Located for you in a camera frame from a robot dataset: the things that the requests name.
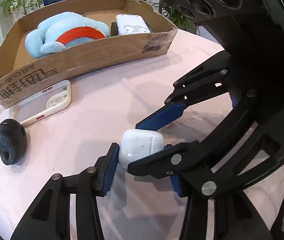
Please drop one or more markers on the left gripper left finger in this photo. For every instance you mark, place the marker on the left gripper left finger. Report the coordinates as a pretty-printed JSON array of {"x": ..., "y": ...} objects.
[{"x": 48, "y": 216}]

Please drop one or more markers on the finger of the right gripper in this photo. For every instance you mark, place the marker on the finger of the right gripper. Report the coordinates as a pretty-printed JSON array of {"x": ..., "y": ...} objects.
[{"x": 222, "y": 73}]

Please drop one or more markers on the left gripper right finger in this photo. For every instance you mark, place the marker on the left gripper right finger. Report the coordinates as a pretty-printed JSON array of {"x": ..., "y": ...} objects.
[{"x": 235, "y": 217}]

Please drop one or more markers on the white earbuds case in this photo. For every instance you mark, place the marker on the white earbuds case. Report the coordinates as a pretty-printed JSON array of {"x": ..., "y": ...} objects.
[{"x": 137, "y": 144}]

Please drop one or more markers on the cream clear phone case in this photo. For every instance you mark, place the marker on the cream clear phone case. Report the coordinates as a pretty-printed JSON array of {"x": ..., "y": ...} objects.
[{"x": 42, "y": 104}]

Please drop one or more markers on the pink tablecloth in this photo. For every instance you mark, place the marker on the pink tablecloth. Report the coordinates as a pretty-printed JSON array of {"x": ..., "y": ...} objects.
[{"x": 104, "y": 105}]

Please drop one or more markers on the black computer mouse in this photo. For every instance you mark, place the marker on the black computer mouse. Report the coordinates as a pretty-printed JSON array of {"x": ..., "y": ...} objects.
[{"x": 13, "y": 141}]

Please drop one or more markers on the white rectangular device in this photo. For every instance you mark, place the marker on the white rectangular device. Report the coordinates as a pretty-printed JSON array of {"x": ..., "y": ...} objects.
[{"x": 131, "y": 24}]

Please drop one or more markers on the green potted plant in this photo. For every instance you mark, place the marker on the green potted plant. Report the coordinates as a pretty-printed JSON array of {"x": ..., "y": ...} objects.
[{"x": 174, "y": 16}]

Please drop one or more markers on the black box in cardboard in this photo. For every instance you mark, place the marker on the black box in cardboard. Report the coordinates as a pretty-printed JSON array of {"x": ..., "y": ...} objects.
[{"x": 114, "y": 29}]

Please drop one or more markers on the brown cardboard box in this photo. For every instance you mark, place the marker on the brown cardboard box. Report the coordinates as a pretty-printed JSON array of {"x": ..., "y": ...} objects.
[{"x": 22, "y": 76}]

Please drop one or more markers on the light blue plush toy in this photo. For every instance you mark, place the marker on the light blue plush toy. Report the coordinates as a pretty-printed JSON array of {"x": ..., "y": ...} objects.
[{"x": 63, "y": 31}]

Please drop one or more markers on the green plant left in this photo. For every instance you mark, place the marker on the green plant left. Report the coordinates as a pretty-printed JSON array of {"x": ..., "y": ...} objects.
[{"x": 23, "y": 6}]

